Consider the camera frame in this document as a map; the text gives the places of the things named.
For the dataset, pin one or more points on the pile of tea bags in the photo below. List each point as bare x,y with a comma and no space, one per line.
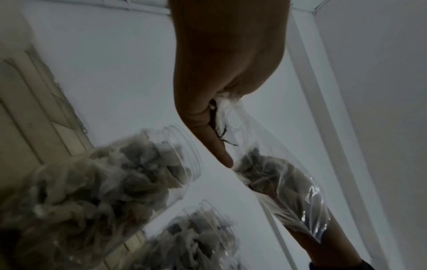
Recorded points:
86,195
190,242

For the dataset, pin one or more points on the person's left hand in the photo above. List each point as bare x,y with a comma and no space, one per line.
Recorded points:
213,52

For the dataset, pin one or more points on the person's right hand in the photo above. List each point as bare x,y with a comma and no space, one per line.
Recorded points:
327,234

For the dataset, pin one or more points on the tea bags in plastic bag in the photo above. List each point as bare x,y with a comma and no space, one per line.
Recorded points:
267,168

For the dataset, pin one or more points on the clear plastic bag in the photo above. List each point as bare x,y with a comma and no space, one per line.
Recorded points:
267,163

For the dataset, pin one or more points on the beige wooden door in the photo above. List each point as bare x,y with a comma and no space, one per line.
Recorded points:
36,110

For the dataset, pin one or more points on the large clear plastic jar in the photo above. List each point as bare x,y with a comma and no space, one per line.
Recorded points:
100,189

